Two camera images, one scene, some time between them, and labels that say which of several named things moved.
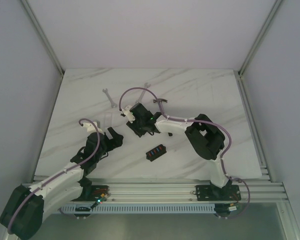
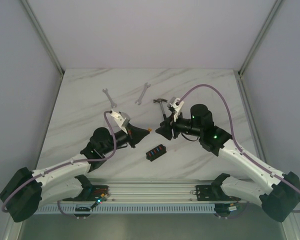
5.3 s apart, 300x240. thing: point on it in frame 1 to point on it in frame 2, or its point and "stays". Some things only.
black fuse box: (156, 152) stays
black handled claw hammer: (160, 100) stays
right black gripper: (132, 126) to (165, 130)
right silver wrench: (146, 86) stays
